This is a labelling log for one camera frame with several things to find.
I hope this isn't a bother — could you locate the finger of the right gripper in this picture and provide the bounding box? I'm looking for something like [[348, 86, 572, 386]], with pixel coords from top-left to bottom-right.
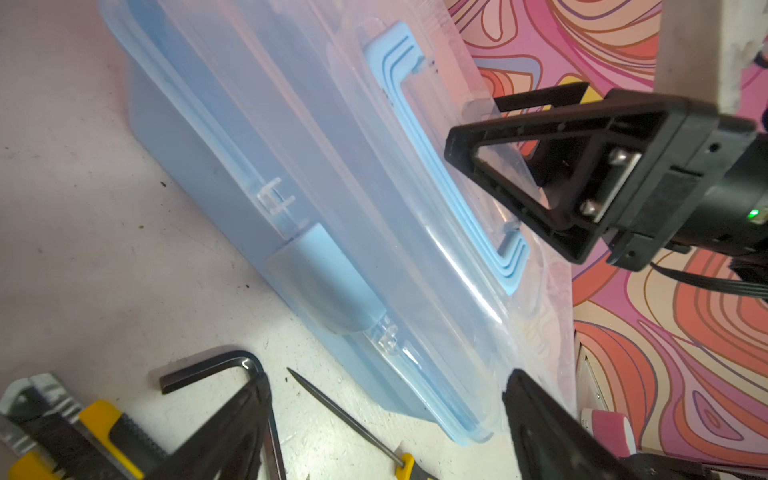
[[495, 82, 590, 113], [444, 98, 645, 263]]

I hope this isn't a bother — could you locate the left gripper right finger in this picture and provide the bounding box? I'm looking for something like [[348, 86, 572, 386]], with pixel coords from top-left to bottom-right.
[[502, 369, 636, 480]]

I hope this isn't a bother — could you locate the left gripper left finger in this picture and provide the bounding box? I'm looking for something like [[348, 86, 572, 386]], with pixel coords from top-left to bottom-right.
[[147, 373, 272, 480]]

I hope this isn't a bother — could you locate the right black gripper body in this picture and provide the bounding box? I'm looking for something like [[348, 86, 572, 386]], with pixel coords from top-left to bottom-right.
[[604, 89, 767, 272]]

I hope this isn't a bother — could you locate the blue plastic tool box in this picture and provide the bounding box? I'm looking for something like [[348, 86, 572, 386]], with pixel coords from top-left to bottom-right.
[[99, 1, 577, 444]]

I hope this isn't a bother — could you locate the large black hex key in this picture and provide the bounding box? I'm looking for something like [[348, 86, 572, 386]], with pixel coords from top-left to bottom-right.
[[159, 350, 288, 479]]

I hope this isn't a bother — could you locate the yellow black screwdriver right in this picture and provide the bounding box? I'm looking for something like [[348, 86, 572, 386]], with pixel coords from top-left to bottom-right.
[[287, 368, 438, 480]]

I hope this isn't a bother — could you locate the yellow black utility knife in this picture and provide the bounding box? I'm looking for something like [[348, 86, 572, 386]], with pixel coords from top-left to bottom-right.
[[1, 373, 168, 479]]

